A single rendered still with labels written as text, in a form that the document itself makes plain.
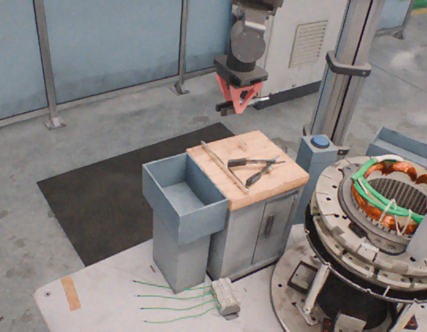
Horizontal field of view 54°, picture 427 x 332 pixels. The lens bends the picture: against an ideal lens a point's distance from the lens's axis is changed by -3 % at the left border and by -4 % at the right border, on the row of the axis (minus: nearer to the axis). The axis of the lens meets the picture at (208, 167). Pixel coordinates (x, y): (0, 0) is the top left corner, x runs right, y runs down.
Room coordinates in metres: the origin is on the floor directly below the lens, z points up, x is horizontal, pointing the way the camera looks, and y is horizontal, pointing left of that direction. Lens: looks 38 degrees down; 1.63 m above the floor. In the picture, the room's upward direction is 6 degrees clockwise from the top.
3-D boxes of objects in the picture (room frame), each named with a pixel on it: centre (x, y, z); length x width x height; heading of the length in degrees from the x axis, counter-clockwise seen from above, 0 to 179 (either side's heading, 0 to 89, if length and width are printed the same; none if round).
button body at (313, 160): (0.91, -0.27, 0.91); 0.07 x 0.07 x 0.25; 20
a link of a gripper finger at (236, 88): (0.78, -0.04, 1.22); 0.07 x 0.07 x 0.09; 35
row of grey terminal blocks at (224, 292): (0.59, -0.07, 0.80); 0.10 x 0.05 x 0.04; 24
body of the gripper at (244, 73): (0.78, -0.04, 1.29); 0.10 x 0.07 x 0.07; 35
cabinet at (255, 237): (0.75, -0.08, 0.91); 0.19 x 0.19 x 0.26; 35
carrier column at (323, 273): (0.57, -0.26, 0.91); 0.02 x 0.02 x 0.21
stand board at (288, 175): (0.75, -0.08, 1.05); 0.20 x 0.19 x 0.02; 125
